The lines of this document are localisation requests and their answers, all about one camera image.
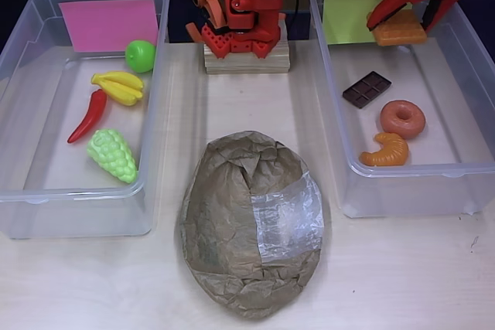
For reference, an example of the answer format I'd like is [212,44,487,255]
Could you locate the orange toy waffle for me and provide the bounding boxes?
[366,10,428,46]

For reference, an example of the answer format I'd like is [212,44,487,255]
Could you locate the brown toy chocolate bar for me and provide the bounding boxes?
[342,70,392,110]

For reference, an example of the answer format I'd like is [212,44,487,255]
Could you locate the brown toy donut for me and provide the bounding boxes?
[379,100,426,140]

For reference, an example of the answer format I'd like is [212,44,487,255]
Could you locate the orange toy croissant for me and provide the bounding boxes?
[358,131,410,168]

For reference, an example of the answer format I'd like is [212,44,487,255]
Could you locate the green toy apple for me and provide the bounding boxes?
[124,39,156,73]

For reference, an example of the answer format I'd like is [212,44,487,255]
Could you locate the light green toy grapes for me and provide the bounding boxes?
[87,128,139,184]

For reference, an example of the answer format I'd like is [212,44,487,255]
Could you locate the red toy chili pepper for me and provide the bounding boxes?
[67,89,108,145]

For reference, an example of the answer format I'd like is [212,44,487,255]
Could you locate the yellow-green paper sheet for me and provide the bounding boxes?
[322,0,418,45]

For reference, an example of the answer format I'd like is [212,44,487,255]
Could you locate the clear plastic bin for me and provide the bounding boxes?
[307,0,495,219]
[0,0,171,241]

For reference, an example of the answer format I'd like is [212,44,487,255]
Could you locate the pink paper sheet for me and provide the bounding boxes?
[58,0,160,54]

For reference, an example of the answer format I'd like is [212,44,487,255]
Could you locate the wooden base block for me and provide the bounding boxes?
[203,20,290,75]

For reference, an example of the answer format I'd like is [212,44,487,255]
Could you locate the orange clamp with round hole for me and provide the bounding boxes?
[185,0,237,59]

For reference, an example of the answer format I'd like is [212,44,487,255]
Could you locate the crumpled brown paper bag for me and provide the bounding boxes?
[179,131,324,321]

